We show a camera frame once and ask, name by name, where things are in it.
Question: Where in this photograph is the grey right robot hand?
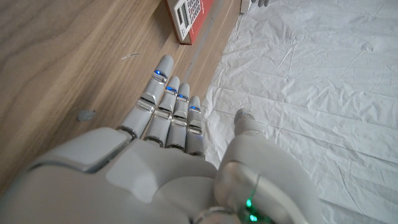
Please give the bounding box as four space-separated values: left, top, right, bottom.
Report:
0 54 326 224

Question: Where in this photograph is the white calculator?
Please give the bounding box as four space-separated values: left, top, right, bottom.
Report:
166 0 202 42

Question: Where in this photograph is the red book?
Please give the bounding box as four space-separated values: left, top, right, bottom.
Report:
164 0 215 45

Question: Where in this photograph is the white backdrop cloth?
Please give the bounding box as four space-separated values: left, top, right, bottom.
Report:
201 0 398 224

